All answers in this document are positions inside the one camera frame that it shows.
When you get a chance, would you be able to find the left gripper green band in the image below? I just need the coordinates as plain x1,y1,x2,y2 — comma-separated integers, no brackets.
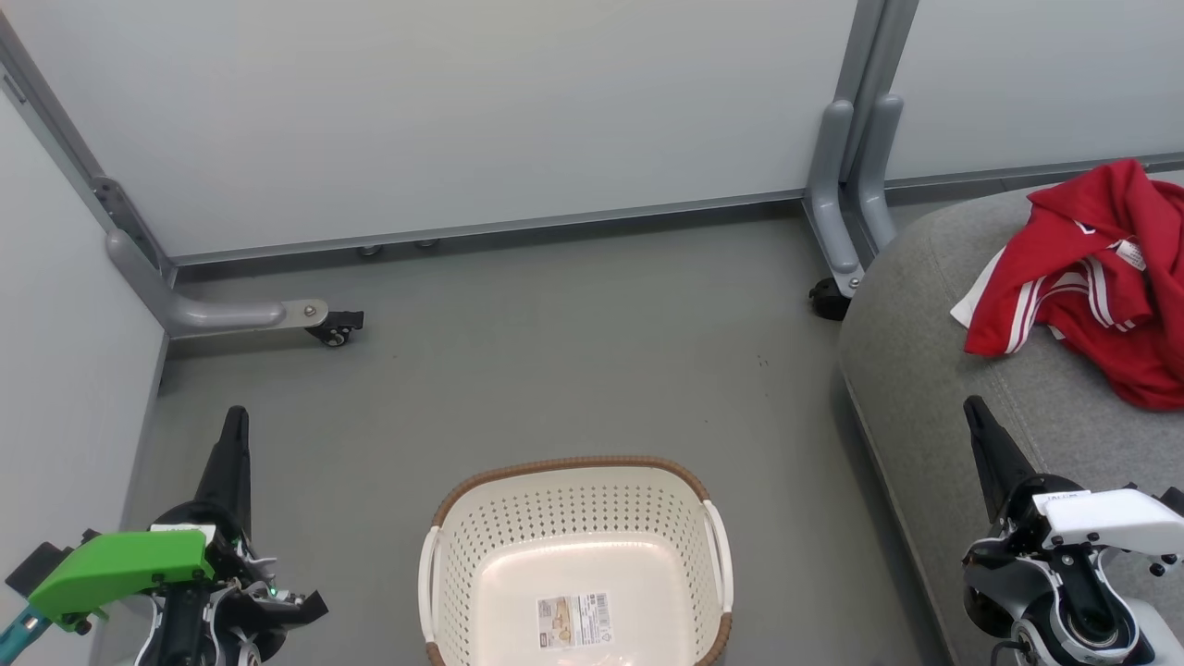
5,404,253,635

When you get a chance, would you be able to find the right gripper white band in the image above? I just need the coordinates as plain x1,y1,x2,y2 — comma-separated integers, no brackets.
962,396,1184,576

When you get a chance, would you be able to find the plain red garment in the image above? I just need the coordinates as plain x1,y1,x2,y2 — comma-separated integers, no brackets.
1043,277,1184,413

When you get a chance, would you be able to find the red shirt with white trim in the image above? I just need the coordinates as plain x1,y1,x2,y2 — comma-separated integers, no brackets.
951,158,1184,357

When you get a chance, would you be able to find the grey fabric sofa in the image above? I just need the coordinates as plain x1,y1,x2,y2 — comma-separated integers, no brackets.
837,171,1184,666

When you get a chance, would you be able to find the grey partition foot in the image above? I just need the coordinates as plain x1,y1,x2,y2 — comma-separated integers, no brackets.
105,229,330,339
856,92,906,251
803,99,867,299

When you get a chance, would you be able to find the black caster wheel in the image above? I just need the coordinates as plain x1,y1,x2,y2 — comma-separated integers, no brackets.
305,310,365,349
808,277,853,322

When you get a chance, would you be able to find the white perforated laundry basket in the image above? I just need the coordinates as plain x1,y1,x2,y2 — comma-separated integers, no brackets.
418,455,734,666

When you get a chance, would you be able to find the paper label sticker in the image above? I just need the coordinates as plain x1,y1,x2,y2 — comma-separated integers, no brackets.
536,593,614,650

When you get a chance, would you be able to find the teal cable connector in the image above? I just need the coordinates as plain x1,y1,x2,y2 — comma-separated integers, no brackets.
0,606,47,654

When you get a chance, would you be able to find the dark grey hinge bracket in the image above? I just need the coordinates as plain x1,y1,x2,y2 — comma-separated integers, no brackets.
91,176,154,271

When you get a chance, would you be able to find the grey partition bottom rail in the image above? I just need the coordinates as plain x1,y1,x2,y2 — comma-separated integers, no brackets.
171,190,808,265
883,151,1184,191

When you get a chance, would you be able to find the grey partition corner post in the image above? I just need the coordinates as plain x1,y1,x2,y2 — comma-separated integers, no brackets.
0,9,179,283
832,0,921,177

